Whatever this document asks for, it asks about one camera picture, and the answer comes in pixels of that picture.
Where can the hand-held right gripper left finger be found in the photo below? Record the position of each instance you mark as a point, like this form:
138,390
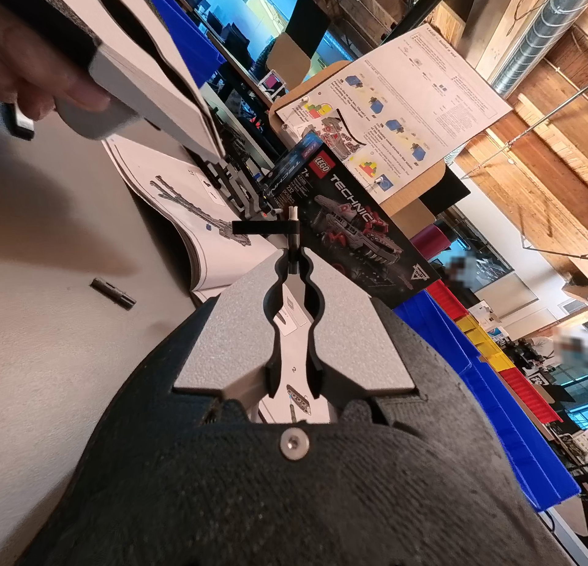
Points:
229,341

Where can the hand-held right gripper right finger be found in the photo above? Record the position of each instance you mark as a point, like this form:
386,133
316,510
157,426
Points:
358,341

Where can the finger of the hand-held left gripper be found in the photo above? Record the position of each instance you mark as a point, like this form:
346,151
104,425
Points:
147,93
156,28

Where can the black beam with pale pin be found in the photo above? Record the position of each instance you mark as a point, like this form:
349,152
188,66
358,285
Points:
262,227

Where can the toy car chassis assembly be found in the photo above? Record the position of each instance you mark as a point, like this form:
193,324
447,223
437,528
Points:
239,189

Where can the grey desk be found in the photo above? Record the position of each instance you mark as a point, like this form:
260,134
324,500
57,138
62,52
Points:
69,345

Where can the person's left hand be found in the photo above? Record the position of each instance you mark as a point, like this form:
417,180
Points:
41,70

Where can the blue parts bin with label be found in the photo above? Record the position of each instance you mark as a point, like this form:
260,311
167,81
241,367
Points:
193,28

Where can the open instruction booklet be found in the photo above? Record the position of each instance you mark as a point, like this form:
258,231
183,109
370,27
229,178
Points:
151,171

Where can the red storage bin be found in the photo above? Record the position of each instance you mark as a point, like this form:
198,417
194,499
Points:
448,299
530,396

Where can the toy set box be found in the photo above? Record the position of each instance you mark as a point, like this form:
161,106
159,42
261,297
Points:
358,235

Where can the short black toy beam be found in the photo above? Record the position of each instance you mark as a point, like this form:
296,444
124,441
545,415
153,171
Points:
16,123

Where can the maroon box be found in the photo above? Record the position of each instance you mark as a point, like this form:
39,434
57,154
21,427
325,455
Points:
429,242

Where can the dark grey toy pin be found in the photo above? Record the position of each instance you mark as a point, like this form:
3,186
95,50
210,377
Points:
113,293

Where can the yellow storage bin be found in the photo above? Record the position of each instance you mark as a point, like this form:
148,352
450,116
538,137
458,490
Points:
484,343

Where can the small pink sign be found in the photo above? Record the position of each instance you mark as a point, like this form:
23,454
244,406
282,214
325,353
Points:
274,80

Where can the white cardboard box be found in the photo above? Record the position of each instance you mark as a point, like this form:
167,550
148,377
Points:
488,320

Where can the cardboard panel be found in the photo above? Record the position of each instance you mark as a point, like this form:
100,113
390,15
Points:
289,63

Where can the black board stand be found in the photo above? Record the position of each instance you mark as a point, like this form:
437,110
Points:
307,24
448,192

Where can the long blue storage bin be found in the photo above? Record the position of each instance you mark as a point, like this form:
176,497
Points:
505,419

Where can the printed instruction sheet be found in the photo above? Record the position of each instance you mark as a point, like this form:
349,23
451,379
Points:
436,93

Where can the silver ventilation duct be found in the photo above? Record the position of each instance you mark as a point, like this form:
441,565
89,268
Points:
537,28

